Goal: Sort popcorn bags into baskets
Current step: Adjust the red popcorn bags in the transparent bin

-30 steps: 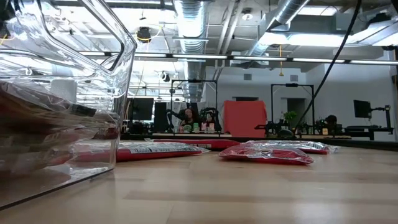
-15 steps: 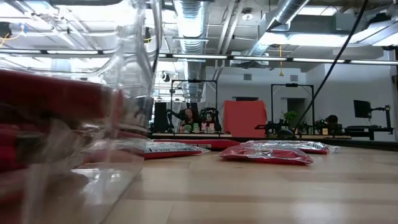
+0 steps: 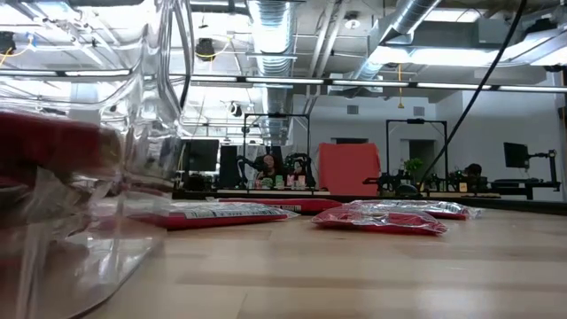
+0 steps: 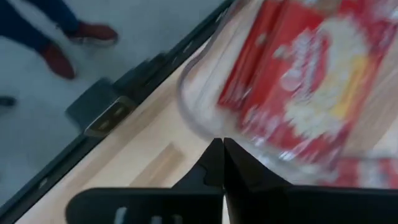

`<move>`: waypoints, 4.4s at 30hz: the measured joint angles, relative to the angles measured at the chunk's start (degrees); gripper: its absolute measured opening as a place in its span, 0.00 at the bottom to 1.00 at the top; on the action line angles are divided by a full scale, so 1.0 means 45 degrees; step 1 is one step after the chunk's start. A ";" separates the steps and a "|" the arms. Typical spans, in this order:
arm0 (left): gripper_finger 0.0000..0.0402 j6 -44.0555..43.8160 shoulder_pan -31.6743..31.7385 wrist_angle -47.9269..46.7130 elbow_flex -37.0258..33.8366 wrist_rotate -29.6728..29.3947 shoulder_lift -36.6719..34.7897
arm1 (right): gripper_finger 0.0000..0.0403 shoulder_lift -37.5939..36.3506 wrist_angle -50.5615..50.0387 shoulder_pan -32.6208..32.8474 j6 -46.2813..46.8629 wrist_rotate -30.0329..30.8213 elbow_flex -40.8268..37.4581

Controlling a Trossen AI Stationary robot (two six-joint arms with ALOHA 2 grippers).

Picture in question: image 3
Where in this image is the black metal station frame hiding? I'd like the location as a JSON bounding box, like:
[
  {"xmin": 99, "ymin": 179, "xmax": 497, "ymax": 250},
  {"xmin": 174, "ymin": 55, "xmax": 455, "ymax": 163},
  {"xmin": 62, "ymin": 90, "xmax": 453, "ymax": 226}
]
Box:
[
  {"xmin": 384, "ymin": 118, "xmax": 448, "ymax": 191},
  {"xmin": 242, "ymin": 113, "xmax": 311, "ymax": 191}
]

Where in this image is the clear plastic bin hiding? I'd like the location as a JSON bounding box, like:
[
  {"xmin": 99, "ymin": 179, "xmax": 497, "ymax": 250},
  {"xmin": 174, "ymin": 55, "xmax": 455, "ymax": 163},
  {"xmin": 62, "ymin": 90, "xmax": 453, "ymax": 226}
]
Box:
[{"xmin": 0, "ymin": 0, "xmax": 196, "ymax": 319}]

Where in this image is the black computer monitor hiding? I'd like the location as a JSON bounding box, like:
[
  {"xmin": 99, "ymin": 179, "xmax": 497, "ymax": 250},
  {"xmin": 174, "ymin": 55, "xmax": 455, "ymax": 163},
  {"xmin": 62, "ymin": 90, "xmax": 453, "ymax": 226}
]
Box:
[{"xmin": 182, "ymin": 138, "xmax": 221, "ymax": 173}]

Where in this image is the black monitor on arm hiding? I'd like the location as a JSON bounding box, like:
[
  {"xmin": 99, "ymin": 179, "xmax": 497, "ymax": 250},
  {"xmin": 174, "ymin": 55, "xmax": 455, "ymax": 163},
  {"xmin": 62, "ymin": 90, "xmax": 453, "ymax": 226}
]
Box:
[{"xmin": 503, "ymin": 141, "xmax": 530, "ymax": 169}]

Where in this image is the round silver air duct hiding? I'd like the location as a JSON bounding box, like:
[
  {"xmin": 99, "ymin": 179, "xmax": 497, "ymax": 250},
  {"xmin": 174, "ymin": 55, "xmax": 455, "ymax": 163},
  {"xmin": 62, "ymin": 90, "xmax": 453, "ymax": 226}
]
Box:
[
  {"xmin": 247, "ymin": 0, "xmax": 298, "ymax": 143},
  {"xmin": 349, "ymin": 0, "xmax": 444, "ymax": 85}
]

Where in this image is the linear ceiling light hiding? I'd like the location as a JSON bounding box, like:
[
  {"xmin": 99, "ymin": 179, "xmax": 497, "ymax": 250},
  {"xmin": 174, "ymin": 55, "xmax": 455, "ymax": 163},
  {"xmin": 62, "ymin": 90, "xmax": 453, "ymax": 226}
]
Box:
[
  {"xmin": 245, "ymin": 77, "xmax": 324, "ymax": 85},
  {"xmin": 498, "ymin": 85, "xmax": 567, "ymax": 94},
  {"xmin": 331, "ymin": 79, "xmax": 411, "ymax": 88},
  {"xmin": 416, "ymin": 82, "xmax": 493, "ymax": 90}
]

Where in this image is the black hanging cable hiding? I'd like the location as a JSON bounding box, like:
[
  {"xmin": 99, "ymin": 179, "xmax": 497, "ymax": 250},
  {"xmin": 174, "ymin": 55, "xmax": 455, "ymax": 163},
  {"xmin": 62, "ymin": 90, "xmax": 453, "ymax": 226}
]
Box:
[{"xmin": 418, "ymin": 0, "xmax": 528, "ymax": 185}]

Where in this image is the yellow hanging cord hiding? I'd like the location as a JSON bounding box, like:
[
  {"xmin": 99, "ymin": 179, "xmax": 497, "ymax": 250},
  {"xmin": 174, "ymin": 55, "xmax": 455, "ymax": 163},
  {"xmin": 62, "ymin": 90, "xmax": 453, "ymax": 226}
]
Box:
[{"xmin": 397, "ymin": 64, "xmax": 405, "ymax": 110}]

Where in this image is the green potted plant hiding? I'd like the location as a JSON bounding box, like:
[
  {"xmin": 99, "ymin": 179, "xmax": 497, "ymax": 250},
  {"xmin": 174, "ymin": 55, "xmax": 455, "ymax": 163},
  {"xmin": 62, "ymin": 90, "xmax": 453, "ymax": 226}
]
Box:
[{"xmin": 403, "ymin": 158, "xmax": 424, "ymax": 178}]

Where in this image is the black arched cable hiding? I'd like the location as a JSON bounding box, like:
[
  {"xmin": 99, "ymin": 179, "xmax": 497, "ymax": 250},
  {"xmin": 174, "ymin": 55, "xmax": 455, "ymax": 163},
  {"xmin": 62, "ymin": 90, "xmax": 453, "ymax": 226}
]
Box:
[{"xmin": 395, "ymin": 183, "xmax": 422, "ymax": 198}]

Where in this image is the black metal table frame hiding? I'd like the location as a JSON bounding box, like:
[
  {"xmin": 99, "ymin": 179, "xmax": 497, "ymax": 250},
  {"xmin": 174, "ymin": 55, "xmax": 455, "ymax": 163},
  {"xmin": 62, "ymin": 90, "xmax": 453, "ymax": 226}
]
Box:
[{"xmin": 171, "ymin": 189, "xmax": 567, "ymax": 217}]

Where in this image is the orange panel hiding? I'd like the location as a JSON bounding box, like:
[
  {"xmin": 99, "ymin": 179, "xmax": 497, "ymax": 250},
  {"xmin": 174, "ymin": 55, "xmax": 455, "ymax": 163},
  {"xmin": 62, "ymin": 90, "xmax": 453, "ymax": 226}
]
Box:
[{"xmin": 317, "ymin": 142, "xmax": 382, "ymax": 197}]

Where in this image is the white rectangular air duct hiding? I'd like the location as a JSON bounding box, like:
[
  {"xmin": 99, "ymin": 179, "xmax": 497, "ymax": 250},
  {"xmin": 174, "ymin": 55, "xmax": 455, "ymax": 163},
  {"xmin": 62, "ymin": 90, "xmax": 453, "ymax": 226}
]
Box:
[{"xmin": 367, "ymin": 19, "xmax": 567, "ymax": 70}]

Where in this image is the black desk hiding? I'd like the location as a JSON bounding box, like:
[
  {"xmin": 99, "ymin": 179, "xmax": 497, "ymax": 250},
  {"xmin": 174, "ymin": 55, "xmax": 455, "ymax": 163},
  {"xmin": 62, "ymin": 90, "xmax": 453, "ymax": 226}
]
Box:
[{"xmin": 489, "ymin": 177, "xmax": 563, "ymax": 200}]

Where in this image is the black computer tower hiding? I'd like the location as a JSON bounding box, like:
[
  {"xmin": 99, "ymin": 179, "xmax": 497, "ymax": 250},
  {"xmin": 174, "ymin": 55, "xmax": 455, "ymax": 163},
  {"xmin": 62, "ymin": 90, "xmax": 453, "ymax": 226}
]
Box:
[{"xmin": 220, "ymin": 144, "xmax": 239, "ymax": 190}]

